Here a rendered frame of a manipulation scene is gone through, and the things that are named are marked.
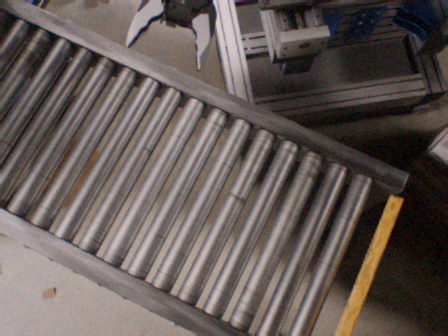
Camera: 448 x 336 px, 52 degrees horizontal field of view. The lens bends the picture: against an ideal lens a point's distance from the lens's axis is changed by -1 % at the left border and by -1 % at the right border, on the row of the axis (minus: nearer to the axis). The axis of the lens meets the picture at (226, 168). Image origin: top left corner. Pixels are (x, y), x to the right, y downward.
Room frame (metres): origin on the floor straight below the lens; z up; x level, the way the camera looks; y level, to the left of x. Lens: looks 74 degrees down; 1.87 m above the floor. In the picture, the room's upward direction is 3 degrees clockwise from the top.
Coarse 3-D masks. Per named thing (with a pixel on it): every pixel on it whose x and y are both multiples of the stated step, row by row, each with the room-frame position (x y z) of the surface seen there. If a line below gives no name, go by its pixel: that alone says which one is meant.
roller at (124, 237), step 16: (192, 112) 0.45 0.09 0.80; (176, 128) 0.40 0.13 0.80; (192, 128) 0.41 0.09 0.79; (176, 144) 0.36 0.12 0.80; (160, 160) 0.32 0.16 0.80; (176, 160) 0.32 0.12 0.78; (160, 176) 0.28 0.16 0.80; (144, 192) 0.24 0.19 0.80; (160, 192) 0.24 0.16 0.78; (128, 208) 0.20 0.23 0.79; (144, 208) 0.20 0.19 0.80; (128, 224) 0.16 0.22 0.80; (112, 240) 0.12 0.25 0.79; (128, 240) 0.12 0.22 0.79; (112, 256) 0.08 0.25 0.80
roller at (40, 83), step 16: (64, 48) 0.61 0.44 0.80; (48, 64) 0.56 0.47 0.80; (64, 64) 0.58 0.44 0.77; (32, 80) 0.51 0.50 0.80; (48, 80) 0.52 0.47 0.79; (32, 96) 0.47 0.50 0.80; (16, 112) 0.42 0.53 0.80; (32, 112) 0.43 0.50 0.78; (0, 128) 0.38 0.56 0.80; (16, 128) 0.38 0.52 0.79; (0, 144) 0.34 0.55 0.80; (0, 160) 0.30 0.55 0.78
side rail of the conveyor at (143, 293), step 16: (0, 208) 0.18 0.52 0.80; (0, 224) 0.14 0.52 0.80; (16, 224) 0.15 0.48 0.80; (32, 224) 0.15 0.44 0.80; (16, 240) 0.11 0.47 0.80; (32, 240) 0.11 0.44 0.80; (48, 240) 0.11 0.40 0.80; (48, 256) 0.08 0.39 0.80; (64, 256) 0.08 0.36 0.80; (80, 256) 0.08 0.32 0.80; (96, 256) 0.09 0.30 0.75; (80, 272) 0.05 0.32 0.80; (96, 272) 0.05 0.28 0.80; (112, 272) 0.05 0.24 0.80; (112, 288) 0.01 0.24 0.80; (128, 288) 0.02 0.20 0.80; (144, 288) 0.02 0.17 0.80; (144, 304) -0.02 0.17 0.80; (160, 304) -0.01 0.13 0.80; (176, 304) -0.01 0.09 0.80; (176, 320) -0.05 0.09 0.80; (192, 320) -0.04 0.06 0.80; (208, 320) -0.04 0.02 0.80; (224, 320) -0.05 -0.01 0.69
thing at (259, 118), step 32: (0, 0) 0.74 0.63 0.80; (64, 32) 0.65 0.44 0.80; (128, 64) 0.57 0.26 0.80; (160, 64) 0.57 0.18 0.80; (160, 96) 0.53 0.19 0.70; (192, 96) 0.49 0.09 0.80; (224, 96) 0.49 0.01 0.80; (256, 128) 0.42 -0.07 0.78; (288, 128) 0.42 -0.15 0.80; (352, 160) 0.34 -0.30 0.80; (384, 192) 0.28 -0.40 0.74
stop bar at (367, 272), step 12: (396, 204) 0.23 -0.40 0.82; (384, 216) 0.20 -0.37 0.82; (396, 216) 0.21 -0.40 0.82; (384, 228) 0.18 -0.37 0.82; (372, 240) 0.15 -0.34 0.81; (384, 240) 0.15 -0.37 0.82; (372, 252) 0.12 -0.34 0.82; (372, 264) 0.09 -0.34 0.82; (360, 276) 0.07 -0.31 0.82; (372, 276) 0.07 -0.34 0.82; (360, 288) 0.04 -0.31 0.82; (348, 300) 0.01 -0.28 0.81; (360, 300) 0.02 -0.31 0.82; (348, 312) -0.01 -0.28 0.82; (348, 324) -0.04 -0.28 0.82
